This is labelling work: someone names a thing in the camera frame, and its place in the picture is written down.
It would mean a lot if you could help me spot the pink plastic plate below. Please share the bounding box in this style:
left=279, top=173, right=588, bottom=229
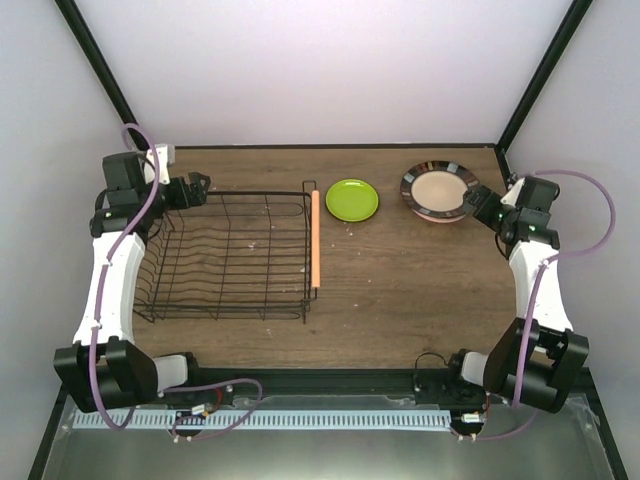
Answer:
left=413, top=211, right=466, bottom=224

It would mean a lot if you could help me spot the lime green plate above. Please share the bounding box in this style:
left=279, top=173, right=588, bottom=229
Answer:
left=325, top=179, right=380, bottom=223

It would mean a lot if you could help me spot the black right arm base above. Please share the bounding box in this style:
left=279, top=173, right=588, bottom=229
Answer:
left=412, top=349, right=491, bottom=442

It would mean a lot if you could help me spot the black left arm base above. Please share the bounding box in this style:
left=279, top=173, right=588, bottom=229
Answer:
left=160, top=382, right=235, bottom=428

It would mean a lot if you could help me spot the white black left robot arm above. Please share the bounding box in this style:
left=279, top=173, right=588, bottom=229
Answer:
left=53, top=144, right=210, bottom=413

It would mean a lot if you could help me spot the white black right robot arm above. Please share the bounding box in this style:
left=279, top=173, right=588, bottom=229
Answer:
left=444, top=176, right=589, bottom=413

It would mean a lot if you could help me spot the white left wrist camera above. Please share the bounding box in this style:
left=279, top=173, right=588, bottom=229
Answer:
left=142, top=144, right=175, bottom=185

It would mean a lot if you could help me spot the black wire dish rack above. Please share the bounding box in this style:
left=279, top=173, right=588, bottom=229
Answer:
left=133, top=180, right=321, bottom=323

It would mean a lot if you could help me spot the black aluminium cage frame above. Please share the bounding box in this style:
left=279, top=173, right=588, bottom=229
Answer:
left=28, top=0, right=628, bottom=480

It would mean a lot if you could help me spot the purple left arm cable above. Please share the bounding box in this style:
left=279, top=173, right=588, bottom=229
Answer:
left=88, top=122, right=264, bottom=443

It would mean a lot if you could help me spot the white slotted cable duct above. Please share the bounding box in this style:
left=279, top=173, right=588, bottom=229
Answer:
left=73, top=409, right=452, bottom=430

